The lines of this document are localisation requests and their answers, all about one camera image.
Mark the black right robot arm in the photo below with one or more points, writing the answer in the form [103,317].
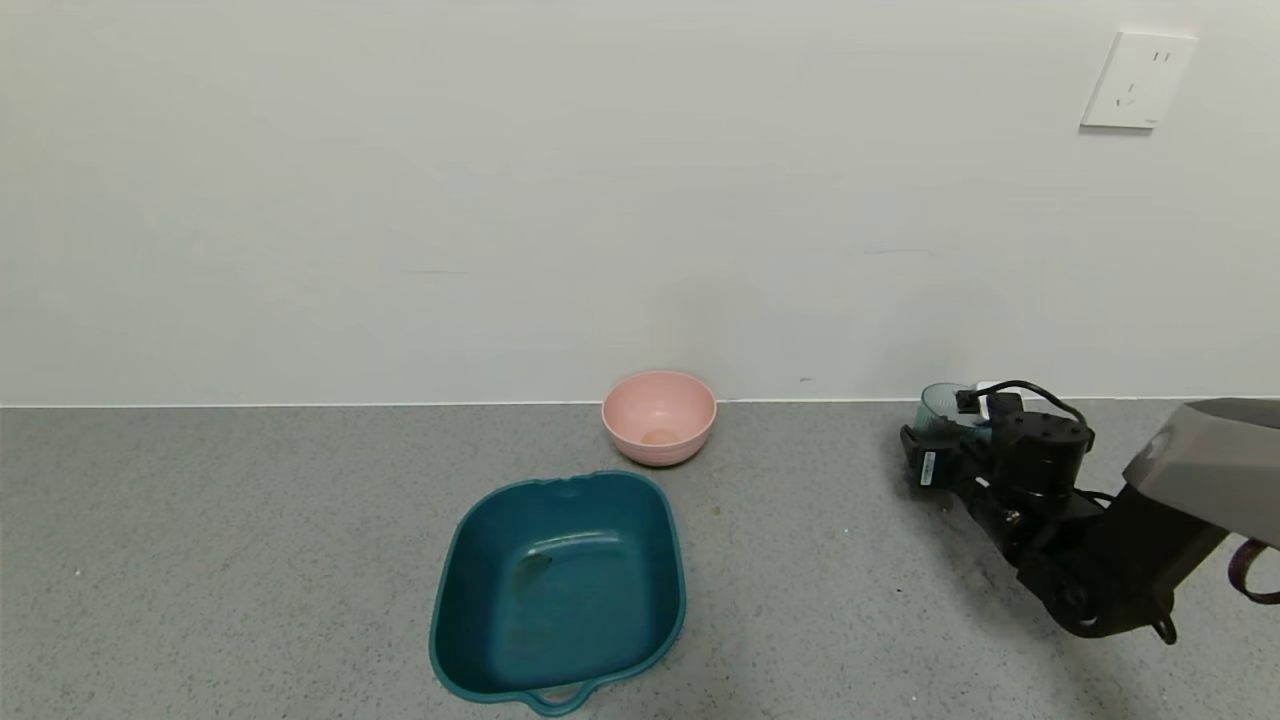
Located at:
[1150,540]

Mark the teal plastic basin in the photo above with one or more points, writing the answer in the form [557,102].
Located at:
[560,600]

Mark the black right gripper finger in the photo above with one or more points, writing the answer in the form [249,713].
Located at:
[910,458]

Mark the transparent blue ribbed cup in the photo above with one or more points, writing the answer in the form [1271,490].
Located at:
[938,405]

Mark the white wall socket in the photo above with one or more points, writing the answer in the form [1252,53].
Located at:
[1137,82]

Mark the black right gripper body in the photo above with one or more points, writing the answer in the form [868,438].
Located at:
[926,466]

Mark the pink plastic bowl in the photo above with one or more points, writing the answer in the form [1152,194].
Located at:
[660,415]

